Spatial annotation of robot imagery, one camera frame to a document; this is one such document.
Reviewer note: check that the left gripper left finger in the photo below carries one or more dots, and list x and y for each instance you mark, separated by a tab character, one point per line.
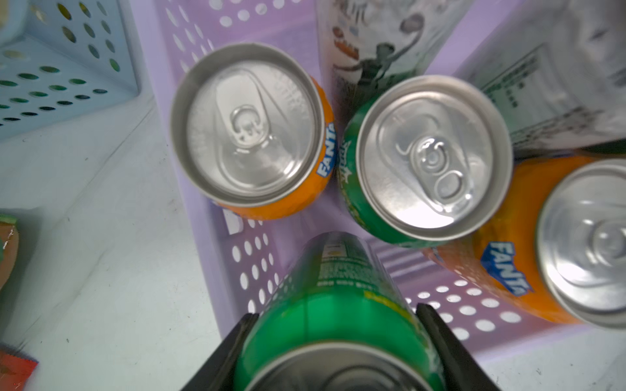
217	373

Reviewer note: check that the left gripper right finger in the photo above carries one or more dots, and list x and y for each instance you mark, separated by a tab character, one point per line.
461	371

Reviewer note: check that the purple plastic basket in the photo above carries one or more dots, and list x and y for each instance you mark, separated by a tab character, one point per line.
244	260

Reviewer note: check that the green sprite can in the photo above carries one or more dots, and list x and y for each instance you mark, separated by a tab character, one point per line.
337	321
425	163

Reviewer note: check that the silver slim can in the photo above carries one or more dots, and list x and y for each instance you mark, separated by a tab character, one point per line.
366	47
555	70

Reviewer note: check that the silver slim can back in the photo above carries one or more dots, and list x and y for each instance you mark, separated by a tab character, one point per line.
366	47

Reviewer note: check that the blue plastic basket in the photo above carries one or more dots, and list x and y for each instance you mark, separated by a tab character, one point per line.
60	60

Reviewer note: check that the orange fanta can front middle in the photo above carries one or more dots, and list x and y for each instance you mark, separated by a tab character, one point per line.
556	246

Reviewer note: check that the orange fanta can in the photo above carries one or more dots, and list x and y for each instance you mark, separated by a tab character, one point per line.
556	246
254	132

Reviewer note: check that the red snack packet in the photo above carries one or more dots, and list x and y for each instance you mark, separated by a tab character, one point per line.
16	368

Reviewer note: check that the orange fanta can back left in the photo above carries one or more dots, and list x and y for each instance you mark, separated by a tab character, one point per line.
254	132

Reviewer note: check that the green snack packet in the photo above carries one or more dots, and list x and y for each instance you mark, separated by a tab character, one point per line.
10	239

